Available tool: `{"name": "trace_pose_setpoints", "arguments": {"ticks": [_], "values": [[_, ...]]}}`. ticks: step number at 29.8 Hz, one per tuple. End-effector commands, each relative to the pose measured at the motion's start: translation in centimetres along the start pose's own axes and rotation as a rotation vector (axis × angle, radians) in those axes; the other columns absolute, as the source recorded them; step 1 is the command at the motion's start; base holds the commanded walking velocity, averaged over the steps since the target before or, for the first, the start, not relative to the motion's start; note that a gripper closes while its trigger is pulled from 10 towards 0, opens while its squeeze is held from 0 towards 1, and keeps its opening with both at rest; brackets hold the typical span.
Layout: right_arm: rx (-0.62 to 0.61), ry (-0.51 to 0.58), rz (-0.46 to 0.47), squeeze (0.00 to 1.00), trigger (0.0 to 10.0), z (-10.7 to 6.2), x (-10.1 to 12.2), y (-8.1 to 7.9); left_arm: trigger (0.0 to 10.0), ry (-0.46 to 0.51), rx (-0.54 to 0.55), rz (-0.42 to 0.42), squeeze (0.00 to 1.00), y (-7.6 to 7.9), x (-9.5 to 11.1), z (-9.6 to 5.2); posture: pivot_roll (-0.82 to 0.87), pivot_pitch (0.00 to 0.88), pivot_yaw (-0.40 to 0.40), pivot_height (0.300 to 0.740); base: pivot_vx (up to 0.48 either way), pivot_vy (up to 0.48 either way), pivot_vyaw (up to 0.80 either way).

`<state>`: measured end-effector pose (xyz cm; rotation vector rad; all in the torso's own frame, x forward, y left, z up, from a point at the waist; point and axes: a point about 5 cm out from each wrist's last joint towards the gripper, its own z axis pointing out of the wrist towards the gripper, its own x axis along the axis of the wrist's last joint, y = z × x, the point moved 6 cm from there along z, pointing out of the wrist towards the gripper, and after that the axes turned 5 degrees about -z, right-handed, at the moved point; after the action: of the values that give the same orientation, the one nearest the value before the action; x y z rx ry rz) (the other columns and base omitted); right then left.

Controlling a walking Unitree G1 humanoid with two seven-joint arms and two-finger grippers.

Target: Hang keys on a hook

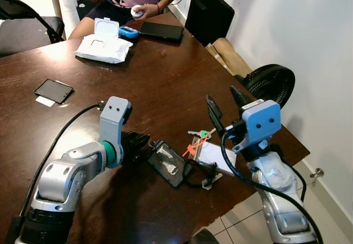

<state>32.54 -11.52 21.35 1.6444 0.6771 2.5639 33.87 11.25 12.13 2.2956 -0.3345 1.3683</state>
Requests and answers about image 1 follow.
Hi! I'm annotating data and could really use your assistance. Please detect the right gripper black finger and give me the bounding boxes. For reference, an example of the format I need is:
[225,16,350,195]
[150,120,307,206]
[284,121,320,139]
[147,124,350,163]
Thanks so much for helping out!
[206,94,226,136]
[230,86,253,113]

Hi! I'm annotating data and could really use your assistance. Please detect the white hand controller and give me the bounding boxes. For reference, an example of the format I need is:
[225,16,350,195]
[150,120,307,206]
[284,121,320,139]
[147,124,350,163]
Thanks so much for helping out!
[130,6,146,20]

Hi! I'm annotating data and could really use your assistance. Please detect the keys with green cap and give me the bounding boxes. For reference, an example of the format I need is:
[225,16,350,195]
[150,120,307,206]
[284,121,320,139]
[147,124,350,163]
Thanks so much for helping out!
[183,129,215,158]

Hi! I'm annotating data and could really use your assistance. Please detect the person's left hand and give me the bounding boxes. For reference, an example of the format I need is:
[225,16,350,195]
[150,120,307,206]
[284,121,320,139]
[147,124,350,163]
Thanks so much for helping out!
[132,3,162,22]

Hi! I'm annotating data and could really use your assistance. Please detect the black round fan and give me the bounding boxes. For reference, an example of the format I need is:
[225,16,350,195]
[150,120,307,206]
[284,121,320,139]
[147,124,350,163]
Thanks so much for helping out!
[242,64,296,110]

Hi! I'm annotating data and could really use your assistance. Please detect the white card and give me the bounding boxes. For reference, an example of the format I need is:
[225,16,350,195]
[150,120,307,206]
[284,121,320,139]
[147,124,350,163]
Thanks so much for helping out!
[197,141,238,177]

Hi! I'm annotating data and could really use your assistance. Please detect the black loop with grey block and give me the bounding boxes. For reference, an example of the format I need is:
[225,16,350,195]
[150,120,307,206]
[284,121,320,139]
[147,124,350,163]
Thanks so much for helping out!
[185,160,220,191]

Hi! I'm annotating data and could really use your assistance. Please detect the metal door stop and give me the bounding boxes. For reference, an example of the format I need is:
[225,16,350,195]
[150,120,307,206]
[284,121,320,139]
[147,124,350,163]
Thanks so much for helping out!
[309,167,325,180]

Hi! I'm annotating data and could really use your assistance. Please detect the black square wallet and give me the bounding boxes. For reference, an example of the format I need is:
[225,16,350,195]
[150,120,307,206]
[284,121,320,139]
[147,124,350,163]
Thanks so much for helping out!
[34,79,74,105]

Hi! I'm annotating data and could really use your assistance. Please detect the small white paper slip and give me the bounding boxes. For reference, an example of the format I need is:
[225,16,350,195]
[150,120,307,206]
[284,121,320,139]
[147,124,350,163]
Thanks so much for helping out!
[35,96,56,108]

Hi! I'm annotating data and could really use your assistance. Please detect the black smartphone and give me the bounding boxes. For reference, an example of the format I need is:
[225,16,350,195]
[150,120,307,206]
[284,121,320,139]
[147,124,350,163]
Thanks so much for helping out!
[138,22,185,43]

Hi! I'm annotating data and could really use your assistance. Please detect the white wet wipes pack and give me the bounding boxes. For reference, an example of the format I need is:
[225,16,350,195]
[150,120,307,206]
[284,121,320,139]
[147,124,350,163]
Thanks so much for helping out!
[74,17,133,65]

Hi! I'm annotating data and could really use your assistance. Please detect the small blue device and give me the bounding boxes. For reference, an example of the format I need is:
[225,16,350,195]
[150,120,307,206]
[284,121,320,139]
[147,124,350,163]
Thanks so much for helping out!
[119,26,140,40]

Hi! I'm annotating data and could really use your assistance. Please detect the black folding chair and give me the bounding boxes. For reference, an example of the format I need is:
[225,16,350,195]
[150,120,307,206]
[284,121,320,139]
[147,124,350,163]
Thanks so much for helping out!
[0,0,65,57]

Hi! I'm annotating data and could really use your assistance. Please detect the wooden pole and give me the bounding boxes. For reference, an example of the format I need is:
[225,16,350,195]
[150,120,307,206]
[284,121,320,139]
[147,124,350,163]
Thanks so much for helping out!
[46,0,68,39]

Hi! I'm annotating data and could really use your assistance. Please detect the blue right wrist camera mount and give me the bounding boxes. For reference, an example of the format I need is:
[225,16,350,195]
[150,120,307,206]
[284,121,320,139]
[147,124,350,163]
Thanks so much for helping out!
[232,99,282,154]

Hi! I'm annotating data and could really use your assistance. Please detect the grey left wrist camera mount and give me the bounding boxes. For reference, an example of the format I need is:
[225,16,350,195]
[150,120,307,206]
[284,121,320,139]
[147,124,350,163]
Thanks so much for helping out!
[98,96,133,152]

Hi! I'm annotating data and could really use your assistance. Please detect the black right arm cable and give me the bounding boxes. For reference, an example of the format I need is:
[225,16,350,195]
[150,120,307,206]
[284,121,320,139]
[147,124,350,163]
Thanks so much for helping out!
[220,132,324,244]

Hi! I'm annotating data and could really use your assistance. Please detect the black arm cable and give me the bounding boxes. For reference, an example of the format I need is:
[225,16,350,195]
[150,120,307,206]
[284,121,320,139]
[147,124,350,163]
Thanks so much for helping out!
[220,132,324,244]
[4,103,106,244]

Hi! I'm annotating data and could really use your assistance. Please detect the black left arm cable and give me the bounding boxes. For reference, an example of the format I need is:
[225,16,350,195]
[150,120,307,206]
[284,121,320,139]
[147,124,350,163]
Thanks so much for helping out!
[4,103,106,244]

